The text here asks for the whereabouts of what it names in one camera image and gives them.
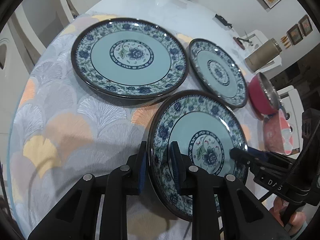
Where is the person's right hand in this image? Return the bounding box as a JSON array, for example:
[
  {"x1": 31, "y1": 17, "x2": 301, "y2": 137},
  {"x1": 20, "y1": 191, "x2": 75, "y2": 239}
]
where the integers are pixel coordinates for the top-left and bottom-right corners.
[{"x1": 270, "y1": 197, "x2": 306, "y2": 238}]

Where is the pink patterned bowl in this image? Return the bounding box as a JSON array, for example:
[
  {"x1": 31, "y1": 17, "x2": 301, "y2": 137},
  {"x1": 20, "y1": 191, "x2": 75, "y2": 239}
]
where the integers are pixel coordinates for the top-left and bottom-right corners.
[{"x1": 263, "y1": 109, "x2": 293, "y2": 155}]

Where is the red steel bowl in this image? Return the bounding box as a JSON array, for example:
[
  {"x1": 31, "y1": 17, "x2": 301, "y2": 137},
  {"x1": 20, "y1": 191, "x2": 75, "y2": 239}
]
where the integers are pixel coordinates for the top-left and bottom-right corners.
[{"x1": 248, "y1": 72, "x2": 280, "y2": 115}]

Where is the ginkgo pattern tablecloth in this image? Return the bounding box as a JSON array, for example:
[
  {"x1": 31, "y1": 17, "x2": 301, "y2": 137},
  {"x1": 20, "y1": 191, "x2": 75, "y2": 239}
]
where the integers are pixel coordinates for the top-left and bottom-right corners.
[{"x1": 8, "y1": 14, "x2": 253, "y2": 239}]

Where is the gold thermos bottle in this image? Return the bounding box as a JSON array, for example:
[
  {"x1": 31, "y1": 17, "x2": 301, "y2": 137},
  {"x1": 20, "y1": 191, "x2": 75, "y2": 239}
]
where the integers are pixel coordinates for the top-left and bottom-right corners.
[{"x1": 245, "y1": 38, "x2": 282, "y2": 72}]

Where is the dark red coaster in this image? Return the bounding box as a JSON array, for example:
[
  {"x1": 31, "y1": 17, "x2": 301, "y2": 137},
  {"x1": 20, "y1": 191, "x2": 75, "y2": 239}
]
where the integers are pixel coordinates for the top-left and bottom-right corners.
[{"x1": 233, "y1": 37, "x2": 246, "y2": 50}]

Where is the large blue floral plate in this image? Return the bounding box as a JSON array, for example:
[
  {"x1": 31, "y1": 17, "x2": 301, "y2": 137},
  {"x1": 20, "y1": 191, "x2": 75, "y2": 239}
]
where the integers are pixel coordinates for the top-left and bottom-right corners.
[{"x1": 71, "y1": 18, "x2": 189, "y2": 100}]

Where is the small framed picture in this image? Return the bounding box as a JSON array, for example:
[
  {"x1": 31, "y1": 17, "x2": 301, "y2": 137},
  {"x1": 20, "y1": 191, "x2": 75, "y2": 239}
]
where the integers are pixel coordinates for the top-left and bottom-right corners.
[
  {"x1": 287, "y1": 24, "x2": 303, "y2": 46},
  {"x1": 299, "y1": 15, "x2": 313, "y2": 36}
]

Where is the black clip tool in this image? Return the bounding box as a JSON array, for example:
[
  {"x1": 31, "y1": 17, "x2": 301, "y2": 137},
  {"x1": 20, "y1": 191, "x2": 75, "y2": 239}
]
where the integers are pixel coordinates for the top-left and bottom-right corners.
[{"x1": 215, "y1": 14, "x2": 233, "y2": 29}]

